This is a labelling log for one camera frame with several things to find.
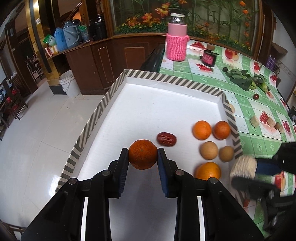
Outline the green bok choy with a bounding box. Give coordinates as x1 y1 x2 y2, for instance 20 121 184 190
225 69 255 91
253 74 271 93

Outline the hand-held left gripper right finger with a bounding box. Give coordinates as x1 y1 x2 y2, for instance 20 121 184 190
157 147 264 241

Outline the small black jar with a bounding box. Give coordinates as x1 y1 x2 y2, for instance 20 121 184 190
201 50 219 67

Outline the brown wooden cabinet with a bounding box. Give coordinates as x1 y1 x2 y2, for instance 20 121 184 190
63 32 167 95

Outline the white plastic bucket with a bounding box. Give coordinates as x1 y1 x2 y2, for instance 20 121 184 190
58 70 81 98

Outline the black kettle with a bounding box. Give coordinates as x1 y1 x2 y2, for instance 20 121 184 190
92 14 108 41

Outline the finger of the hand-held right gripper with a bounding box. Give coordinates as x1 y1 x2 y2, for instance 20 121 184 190
231 176 281 201
255 142 296 178

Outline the pink knitted-sleeve jar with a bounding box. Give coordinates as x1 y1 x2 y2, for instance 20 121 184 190
165 13 189 62

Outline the grey-blue kettle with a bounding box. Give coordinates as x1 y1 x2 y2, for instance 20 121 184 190
63 20 84 49

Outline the plant mural glass panel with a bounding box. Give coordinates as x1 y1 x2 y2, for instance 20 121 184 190
109 0 264 56

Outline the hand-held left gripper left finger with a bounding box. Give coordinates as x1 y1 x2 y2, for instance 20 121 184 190
21 148 130 241

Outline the blue thermos jug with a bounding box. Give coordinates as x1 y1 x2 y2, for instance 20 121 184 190
54 27 68 52

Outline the green package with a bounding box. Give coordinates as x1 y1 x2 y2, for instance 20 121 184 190
43 34 57 47

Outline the fruit-print green tablecloth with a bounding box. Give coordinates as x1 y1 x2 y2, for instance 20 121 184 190
159 39 296 237

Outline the large bright orange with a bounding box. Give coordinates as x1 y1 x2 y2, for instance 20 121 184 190
195 162 222 181

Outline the striped-rim white tray box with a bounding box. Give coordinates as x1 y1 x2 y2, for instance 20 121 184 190
55 69 243 241

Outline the dark orange tangerine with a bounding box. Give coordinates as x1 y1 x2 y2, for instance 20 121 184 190
128 139 158 170
213 121 231 140

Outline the small bright tangerine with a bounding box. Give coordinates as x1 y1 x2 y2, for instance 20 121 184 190
192 120 212 140

